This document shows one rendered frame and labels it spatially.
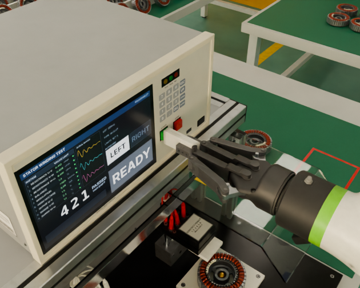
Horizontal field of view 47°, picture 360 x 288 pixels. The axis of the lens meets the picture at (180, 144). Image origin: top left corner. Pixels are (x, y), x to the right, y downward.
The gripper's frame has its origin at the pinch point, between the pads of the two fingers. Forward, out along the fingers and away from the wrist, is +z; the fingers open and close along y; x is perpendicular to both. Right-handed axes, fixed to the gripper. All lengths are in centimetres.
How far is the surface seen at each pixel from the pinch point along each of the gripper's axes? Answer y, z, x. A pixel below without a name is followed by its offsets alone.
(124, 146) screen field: -9.8, 3.9, 3.7
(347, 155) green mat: 69, -15, -43
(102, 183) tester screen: -15.4, 4.0, -0.3
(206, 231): 4.2, -3.8, -26.0
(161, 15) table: 118, 104, -43
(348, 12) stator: 176, 25, -40
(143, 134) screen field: -5.3, 3.9, 3.3
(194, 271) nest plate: 1.8, -2.5, -39.9
